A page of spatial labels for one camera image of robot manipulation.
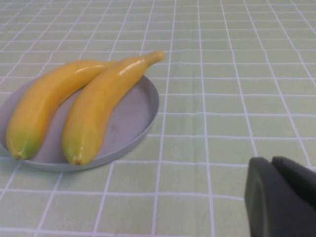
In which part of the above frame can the green checked tablecloth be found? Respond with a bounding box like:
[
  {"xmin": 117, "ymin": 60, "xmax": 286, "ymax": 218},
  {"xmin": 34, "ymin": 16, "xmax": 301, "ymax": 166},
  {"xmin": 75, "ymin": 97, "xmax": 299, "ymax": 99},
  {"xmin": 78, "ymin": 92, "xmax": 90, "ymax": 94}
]
[{"xmin": 0, "ymin": 0, "xmax": 316, "ymax": 237}]

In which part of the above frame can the grey-blue round plate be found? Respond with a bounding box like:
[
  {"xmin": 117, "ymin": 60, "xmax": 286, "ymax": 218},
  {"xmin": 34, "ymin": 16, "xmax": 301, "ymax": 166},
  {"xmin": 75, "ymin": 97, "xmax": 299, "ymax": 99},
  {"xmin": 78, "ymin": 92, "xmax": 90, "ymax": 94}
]
[{"xmin": 0, "ymin": 74, "xmax": 160, "ymax": 172}]

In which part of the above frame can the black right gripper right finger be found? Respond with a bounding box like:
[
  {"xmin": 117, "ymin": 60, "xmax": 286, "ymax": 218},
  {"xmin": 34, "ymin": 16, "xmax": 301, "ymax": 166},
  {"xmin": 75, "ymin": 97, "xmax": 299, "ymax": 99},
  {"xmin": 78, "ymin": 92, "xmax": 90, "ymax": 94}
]
[{"xmin": 272, "ymin": 156, "xmax": 316, "ymax": 209}]

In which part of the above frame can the yellow toy banana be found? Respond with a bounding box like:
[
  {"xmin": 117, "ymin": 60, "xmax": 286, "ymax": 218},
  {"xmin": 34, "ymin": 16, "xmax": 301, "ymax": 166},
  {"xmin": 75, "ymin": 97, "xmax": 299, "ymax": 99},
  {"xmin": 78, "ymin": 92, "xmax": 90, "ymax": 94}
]
[
  {"xmin": 61, "ymin": 50, "xmax": 165, "ymax": 166},
  {"xmin": 5, "ymin": 59, "xmax": 117, "ymax": 160}
]

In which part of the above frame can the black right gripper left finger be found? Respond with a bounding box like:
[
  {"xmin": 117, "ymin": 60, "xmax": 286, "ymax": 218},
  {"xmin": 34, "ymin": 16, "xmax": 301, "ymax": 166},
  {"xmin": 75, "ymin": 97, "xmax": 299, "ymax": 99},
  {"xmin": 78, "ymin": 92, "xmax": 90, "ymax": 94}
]
[{"xmin": 244, "ymin": 157, "xmax": 316, "ymax": 237}]

